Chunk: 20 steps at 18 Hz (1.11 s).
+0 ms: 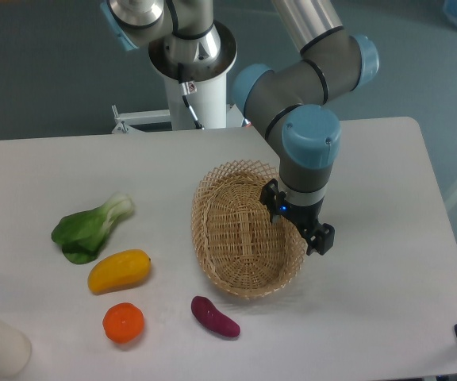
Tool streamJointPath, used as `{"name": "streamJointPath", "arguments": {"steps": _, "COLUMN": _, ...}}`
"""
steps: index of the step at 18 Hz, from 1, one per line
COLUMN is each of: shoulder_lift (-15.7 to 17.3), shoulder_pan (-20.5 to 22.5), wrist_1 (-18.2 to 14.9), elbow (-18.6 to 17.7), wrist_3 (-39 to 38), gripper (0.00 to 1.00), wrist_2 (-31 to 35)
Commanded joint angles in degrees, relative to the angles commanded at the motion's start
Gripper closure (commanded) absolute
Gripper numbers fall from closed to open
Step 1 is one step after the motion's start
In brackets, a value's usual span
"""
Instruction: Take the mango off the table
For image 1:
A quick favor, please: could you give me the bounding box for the green toy bok choy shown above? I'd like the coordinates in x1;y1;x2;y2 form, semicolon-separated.
51;193;134;264

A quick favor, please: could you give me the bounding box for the woven wicker basket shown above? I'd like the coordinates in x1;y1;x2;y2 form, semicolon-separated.
191;160;305;299

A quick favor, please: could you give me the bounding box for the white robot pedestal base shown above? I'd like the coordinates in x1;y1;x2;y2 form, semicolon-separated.
111;21;253;135

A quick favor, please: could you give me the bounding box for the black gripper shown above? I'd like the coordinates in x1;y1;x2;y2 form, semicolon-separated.
259;179;335;256

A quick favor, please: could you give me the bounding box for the orange toy tangerine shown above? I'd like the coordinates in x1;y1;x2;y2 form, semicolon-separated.
102;302;144;344

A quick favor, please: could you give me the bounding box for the yellow toy mango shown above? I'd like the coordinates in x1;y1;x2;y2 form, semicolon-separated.
87;249;152;294

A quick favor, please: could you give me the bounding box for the purple toy sweet potato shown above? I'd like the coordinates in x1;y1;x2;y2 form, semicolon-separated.
190;296;240;339

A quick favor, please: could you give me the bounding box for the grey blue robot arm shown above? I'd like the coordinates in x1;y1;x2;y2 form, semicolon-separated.
101;1;379;254

